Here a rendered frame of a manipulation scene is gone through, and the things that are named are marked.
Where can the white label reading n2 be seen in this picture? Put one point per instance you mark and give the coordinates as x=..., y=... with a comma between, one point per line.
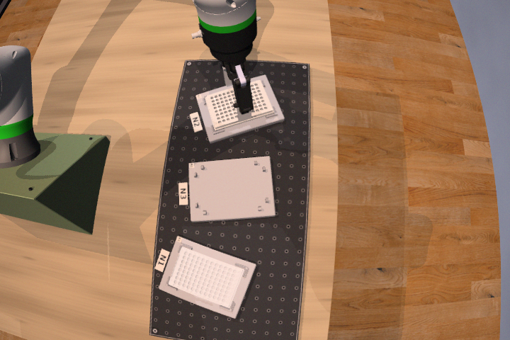
x=196, y=122

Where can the cream label with n3 text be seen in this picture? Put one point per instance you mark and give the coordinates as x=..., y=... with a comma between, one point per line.
x=183, y=193

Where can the cream label reading n1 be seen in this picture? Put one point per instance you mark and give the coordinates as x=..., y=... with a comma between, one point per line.
x=162, y=260

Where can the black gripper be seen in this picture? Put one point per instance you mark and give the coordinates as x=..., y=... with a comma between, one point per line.
x=236, y=74

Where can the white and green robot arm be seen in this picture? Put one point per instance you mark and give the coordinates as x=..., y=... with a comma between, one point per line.
x=225, y=26

